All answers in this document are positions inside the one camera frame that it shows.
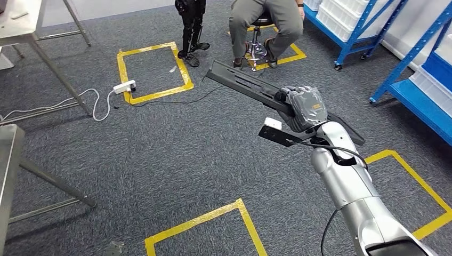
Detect white cabinet panel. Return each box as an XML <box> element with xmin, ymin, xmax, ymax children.
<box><xmin>0</xmin><ymin>46</ymin><xmax>15</xmax><ymax>71</ymax></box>

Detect white power cable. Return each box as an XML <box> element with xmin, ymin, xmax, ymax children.
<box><xmin>0</xmin><ymin>88</ymin><xmax>117</xmax><ymax>123</ymax></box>

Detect white power strip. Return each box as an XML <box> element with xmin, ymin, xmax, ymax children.
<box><xmin>112</xmin><ymin>79</ymin><xmax>137</xmax><ymax>95</ymax></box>

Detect stainless steel workbench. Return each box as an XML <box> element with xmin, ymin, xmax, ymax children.
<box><xmin>0</xmin><ymin>123</ymin><xmax>96</xmax><ymax>250</ymax></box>

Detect stainless steel table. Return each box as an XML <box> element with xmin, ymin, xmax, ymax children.
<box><xmin>0</xmin><ymin>0</ymin><xmax>93</xmax><ymax>127</ymax></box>

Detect yellow floor tape square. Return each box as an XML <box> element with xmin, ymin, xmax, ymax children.
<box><xmin>116</xmin><ymin>41</ymin><xmax>195</xmax><ymax>106</ymax></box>
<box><xmin>144</xmin><ymin>197</ymin><xmax>269</xmax><ymax>256</ymax></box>

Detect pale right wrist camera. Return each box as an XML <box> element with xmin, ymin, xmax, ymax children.
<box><xmin>258</xmin><ymin>117</ymin><xmax>319</xmax><ymax>148</ymax></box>

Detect black chrome stool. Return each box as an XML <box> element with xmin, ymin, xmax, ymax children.
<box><xmin>244</xmin><ymin>10</ymin><xmax>278</xmax><ymax>73</ymax></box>

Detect black floor cable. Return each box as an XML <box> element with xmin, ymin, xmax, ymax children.
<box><xmin>128</xmin><ymin>84</ymin><xmax>227</xmax><ymax>107</ymax></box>

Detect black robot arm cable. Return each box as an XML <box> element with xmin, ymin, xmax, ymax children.
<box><xmin>296</xmin><ymin>140</ymin><xmax>369</xmax><ymax>256</ymax></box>

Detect black humanoid robot legs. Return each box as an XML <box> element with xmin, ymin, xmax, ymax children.
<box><xmin>174</xmin><ymin>0</ymin><xmax>211</xmax><ymax>68</ymax></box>

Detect person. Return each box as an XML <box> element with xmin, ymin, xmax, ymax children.
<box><xmin>229</xmin><ymin>0</ymin><xmax>306</xmax><ymax>69</ymax></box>

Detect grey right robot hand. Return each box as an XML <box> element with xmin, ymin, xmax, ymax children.
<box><xmin>275</xmin><ymin>85</ymin><xmax>329</xmax><ymax>133</ymax></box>

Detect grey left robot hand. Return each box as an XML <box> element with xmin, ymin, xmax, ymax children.
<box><xmin>103</xmin><ymin>241</ymin><xmax>125</xmax><ymax>256</ymax></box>

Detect long black plastic part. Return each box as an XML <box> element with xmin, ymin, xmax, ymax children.
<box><xmin>205</xmin><ymin>59</ymin><xmax>366</xmax><ymax>147</ymax></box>

